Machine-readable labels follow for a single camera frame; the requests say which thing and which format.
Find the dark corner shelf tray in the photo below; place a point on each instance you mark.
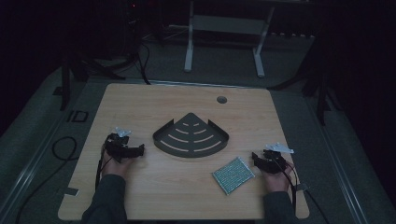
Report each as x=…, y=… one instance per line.
x=190, y=137

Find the white metal stand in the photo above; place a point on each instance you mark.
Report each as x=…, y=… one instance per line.
x=227, y=37

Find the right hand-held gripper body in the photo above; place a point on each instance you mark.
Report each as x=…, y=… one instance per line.
x=275, y=158

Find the silver scouring pad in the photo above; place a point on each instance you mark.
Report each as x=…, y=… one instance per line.
x=233, y=175

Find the person's right hand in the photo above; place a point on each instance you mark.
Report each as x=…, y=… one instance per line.
x=277, y=181

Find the black tripod stand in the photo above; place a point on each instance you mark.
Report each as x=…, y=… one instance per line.
x=317, y=84
x=84, y=67

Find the black floor bracket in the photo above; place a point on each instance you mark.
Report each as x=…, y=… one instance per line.
x=77, y=116

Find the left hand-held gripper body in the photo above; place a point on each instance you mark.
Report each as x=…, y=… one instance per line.
x=117, y=143

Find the person's left hand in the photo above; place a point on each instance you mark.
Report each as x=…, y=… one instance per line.
x=115, y=166

